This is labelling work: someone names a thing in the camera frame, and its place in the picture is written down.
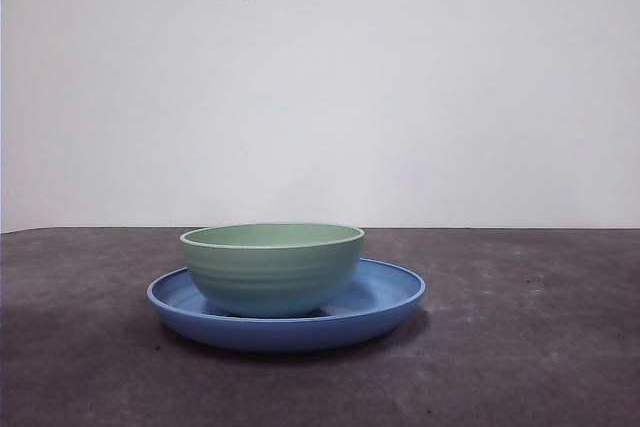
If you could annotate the green ribbed bowl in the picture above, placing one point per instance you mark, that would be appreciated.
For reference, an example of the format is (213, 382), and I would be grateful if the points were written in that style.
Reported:
(272, 277)

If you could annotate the blue round plate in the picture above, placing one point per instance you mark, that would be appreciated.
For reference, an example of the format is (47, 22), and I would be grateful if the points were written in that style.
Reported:
(280, 334)

